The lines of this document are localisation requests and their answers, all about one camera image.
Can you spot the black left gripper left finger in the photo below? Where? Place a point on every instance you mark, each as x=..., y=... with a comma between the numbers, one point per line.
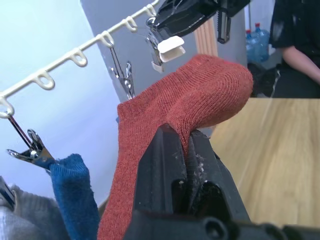
x=160, y=175

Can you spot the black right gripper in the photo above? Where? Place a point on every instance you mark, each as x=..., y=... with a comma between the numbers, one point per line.
x=233, y=6

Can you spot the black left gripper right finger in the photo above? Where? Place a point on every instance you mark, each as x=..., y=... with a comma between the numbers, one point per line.
x=215, y=185

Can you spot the metal clothes clip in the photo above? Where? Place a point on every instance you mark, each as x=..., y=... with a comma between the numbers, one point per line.
x=170, y=48
x=126, y=81
x=37, y=148
x=7, y=195

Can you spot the red sock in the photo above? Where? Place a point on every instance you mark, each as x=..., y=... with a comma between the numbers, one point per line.
x=200, y=87

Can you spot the cream clip hanger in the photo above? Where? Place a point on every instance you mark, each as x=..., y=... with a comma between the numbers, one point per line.
x=103, y=37

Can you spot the blue water bottle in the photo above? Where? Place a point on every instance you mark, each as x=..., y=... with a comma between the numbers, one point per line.
x=250, y=47
x=261, y=42

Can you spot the black bag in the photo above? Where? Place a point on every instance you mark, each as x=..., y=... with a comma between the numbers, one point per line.
x=262, y=80

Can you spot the blue sock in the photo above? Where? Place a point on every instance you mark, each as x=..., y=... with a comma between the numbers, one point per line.
x=72, y=195

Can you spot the person in black clothes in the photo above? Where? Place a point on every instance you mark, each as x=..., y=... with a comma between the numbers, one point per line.
x=297, y=22

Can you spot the grey sock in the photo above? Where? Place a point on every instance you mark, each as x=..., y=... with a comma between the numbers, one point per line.
x=10, y=225
x=37, y=207

